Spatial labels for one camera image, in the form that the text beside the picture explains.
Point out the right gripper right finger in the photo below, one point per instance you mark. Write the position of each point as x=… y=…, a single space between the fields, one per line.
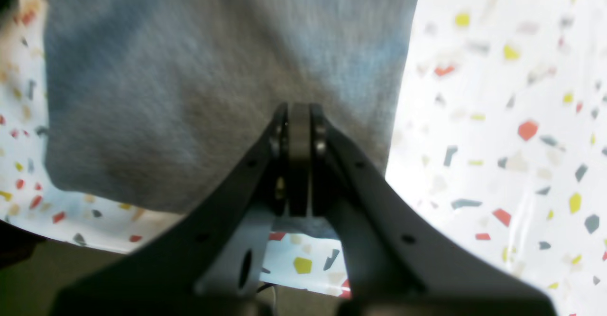
x=397 y=264

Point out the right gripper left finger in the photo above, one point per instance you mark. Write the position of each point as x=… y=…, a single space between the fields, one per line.
x=208 y=264

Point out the grey t-shirt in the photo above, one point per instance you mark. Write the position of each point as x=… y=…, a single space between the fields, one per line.
x=153 y=102

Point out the terrazzo pattern tablecloth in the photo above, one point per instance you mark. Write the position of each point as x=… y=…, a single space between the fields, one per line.
x=499 y=141

